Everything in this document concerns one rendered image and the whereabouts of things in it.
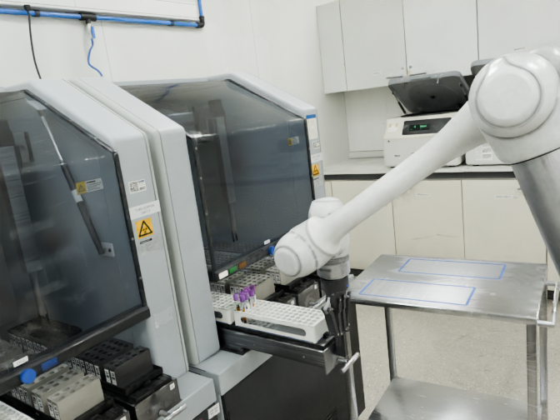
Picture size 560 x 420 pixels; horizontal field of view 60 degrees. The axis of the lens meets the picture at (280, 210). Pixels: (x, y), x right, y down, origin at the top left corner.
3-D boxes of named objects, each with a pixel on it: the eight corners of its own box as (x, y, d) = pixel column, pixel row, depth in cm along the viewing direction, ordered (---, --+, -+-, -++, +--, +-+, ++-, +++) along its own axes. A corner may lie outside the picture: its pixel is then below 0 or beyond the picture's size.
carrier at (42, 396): (84, 390, 125) (79, 369, 123) (89, 392, 123) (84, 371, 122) (41, 416, 116) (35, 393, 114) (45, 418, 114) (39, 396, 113)
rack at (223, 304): (167, 313, 171) (164, 297, 170) (188, 302, 179) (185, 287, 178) (231, 327, 154) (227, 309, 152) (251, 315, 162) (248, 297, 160)
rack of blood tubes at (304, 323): (234, 329, 153) (232, 310, 151) (254, 316, 160) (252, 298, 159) (316, 347, 135) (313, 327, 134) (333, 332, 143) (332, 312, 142)
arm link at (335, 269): (308, 258, 130) (311, 279, 131) (338, 262, 124) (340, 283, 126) (325, 248, 137) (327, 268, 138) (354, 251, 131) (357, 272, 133)
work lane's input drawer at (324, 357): (159, 332, 173) (155, 308, 172) (187, 316, 184) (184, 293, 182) (340, 380, 130) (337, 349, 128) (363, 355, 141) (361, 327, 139)
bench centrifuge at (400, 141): (382, 169, 366) (376, 81, 352) (415, 156, 413) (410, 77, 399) (457, 167, 332) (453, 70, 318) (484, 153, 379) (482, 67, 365)
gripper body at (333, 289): (329, 267, 137) (332, 298, 139) (313, 278, 131) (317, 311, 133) (353, 271, 133) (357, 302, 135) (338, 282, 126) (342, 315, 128)
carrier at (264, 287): (271, 291, 176) (268, 275, 174) (275, 292, 174) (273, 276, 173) (251, 303, 166) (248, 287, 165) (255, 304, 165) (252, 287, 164)
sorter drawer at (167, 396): (6, 370, 159) (-1, 345, 157) (46, 350, 170) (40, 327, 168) (151, 438, 116) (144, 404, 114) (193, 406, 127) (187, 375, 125)
